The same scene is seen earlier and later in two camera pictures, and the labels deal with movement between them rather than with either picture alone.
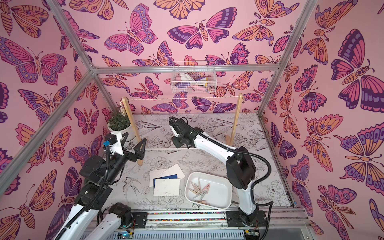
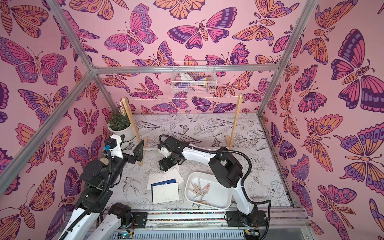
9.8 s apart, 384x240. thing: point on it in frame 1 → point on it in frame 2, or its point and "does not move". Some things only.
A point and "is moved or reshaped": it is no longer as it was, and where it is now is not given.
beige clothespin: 202,201 does not move
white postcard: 173,170 is moved or reshaped
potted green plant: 120,121 does not move
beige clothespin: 198,187 does not move
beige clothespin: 208,187 does not move
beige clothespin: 193,191 does not move
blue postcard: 171,176 → 167,181
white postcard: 153,174 is moved or reshaped
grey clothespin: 202,194 does not move
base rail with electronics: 279,225 does not move
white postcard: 167,187 is moved or reshaped
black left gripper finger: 139,149 does not move
